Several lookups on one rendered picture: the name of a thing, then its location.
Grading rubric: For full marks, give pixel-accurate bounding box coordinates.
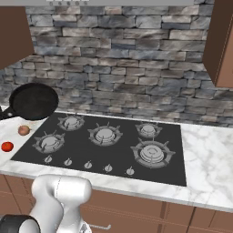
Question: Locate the medium grey gas burner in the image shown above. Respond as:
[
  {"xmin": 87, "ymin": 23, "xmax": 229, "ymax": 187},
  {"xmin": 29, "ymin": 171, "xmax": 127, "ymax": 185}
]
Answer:
[
  {"xmin": 86, "ymin": 121, "xmax": 124, "ymax": 147},
  {"xmin": 32, "ymin": 130, "xmax": 66, "ymax": 155}
]

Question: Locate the grey extractor hood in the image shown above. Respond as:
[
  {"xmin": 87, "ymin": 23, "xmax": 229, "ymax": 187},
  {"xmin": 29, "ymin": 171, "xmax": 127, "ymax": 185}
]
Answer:
[{"xmin": 45, "ymin": 0, "xmax": 196, "ymax": 7}]

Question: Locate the black gas hob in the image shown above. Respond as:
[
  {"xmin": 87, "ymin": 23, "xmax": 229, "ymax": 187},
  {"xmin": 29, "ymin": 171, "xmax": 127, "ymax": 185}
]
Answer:
[{"xmin": 9, "ymin": 111, "xmax": 188, "ymax": 187}]

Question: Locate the brown wall cupboard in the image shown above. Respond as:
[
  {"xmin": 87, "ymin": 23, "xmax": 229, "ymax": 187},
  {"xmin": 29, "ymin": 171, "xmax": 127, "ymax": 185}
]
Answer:
[
  {"xmin": 0, "ymin": 5, "xmax": 35, "ymax": 71},
  {"xmin": 202, "ymin": 0, "xmax": 233, "ymax": 89}
]

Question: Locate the silver drawer handle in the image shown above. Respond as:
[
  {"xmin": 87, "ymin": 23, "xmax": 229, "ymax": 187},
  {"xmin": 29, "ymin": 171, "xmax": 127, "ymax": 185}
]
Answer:
[{"xmin": 86, "ymin": 223, "xmax": 112, "ymax": 230}]

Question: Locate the brown cupboard front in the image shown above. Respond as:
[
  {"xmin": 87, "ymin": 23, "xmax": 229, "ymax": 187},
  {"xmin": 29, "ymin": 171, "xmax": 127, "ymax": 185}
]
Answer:
[
  {"xmin": 0, "ymin": 174, "xmax": 38, "ymax": 217},
  {"xmin": 162, "ymin": 201, "xmax": 233, "ymax": 233}
]

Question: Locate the black frying pan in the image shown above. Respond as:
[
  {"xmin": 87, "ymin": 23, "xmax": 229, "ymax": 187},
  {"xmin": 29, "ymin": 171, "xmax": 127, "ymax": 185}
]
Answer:
[{"xmin": 0, "ymin": 82, "xmax": 60, "ymax": 122}]

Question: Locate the brown drawer front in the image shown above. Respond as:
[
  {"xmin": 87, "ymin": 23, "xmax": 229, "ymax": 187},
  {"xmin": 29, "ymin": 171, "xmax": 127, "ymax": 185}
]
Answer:
[{"xmin": 79, "ymin": 188, "xmax": 167, "ymax": 233}]

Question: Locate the red tomato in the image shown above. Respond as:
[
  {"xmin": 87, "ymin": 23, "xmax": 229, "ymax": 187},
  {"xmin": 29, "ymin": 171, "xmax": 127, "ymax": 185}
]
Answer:
[{"xmin": 0, "ymin": 140, "xmax": 15, "ymax": 153}]

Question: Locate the large grey gas burner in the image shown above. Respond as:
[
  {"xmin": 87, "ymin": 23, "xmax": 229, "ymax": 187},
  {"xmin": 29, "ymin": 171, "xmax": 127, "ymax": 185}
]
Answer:
[{"xmin": 129, "ymin": 137, "xmax": 177, "ymax": 169}]

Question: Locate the small grey gas burner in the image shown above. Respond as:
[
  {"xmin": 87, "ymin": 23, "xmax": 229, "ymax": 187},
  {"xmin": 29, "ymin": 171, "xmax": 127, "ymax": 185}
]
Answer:
[
  {"xmin": 135, "ymin": 121, "xmax": 164, "ymax": 139},
  {"xmin": 56, "ymin": 113, "xmax": 86, "ymax": 132}
]

